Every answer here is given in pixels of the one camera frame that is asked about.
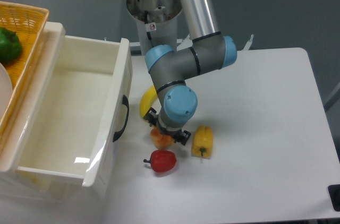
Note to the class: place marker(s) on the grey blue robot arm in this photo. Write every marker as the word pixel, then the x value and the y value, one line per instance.
pixel 180 39

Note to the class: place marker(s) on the round orange bread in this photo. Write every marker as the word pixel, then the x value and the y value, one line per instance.
pixel 161 141

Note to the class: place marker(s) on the black drawer handle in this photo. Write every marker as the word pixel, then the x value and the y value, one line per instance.
pixel 123 118

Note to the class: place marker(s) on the yellow woven basket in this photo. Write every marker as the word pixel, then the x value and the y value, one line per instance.
pixel 28 23

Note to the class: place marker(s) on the yellow banana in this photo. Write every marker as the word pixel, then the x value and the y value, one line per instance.
pixel 147 100

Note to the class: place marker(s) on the white bracket behind table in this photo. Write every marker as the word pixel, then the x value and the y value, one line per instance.
pixel 248 44

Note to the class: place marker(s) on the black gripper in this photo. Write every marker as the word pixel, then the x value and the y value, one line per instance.
pixel 179 136

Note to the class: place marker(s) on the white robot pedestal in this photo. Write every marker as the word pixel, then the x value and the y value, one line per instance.
pixel 156 22

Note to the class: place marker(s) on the white plastic drawer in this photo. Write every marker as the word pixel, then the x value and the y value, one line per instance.
pixel 61 133

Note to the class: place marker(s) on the red bell pepper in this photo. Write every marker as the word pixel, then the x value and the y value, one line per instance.
pixel 161 161

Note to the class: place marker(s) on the white plate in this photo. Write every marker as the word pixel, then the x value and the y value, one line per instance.
pixel 6 90

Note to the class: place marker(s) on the black corner object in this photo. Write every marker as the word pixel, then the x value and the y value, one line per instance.
pixel 334 193

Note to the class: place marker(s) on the green bell pepper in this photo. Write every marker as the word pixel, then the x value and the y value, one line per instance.
pixel 11 47

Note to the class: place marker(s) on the yellow bell pepper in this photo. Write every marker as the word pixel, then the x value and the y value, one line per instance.
pixel 202 145

